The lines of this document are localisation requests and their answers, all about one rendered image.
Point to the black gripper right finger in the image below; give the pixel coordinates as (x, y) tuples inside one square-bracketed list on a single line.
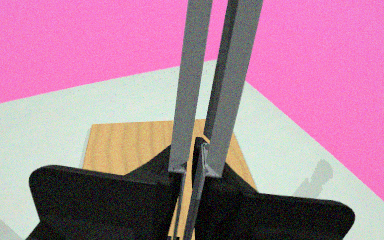
[(229, 207)]

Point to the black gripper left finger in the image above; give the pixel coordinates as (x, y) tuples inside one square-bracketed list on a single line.
[(143, 200)]

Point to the light brown wooden board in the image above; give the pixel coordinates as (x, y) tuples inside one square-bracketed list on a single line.
[(119, 148)]

